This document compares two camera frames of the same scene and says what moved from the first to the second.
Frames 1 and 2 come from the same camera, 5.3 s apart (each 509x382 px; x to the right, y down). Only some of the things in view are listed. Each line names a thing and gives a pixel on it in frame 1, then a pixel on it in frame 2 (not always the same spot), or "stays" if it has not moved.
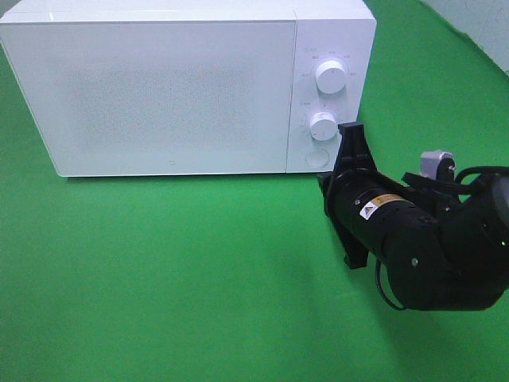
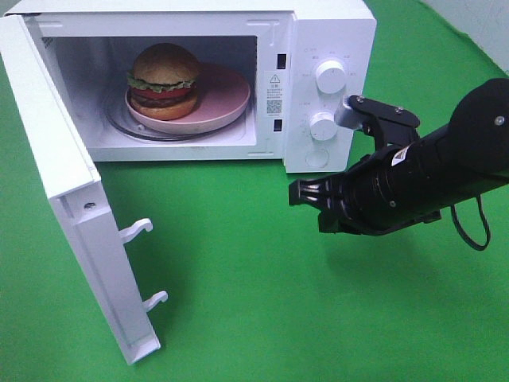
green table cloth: [243, 277] stays
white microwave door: [157, 98] -> [76, 190]
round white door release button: [316, 157] stays
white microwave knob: [323, 126] stays
